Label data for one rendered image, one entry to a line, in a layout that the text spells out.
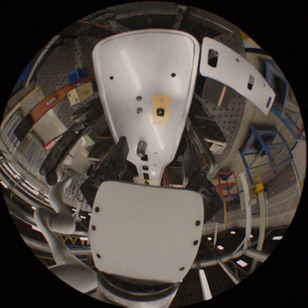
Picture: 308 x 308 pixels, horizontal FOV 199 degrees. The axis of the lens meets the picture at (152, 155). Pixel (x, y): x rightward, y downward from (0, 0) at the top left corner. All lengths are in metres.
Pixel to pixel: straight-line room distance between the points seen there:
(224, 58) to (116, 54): 0.22
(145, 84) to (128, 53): 0.08
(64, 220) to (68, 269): 0.30
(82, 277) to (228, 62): 0.51
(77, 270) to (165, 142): 0.42
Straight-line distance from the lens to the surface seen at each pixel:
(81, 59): 0.72
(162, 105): 0.21
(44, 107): 0.22
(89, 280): 0.28
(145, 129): 0.26
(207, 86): 0.24
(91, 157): 0.37
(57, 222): 0.49
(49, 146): 0.31
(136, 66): 0.21
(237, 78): 0.26
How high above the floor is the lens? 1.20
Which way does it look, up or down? 36 degrees down
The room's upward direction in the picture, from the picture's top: 172 degrees counter-clockwise
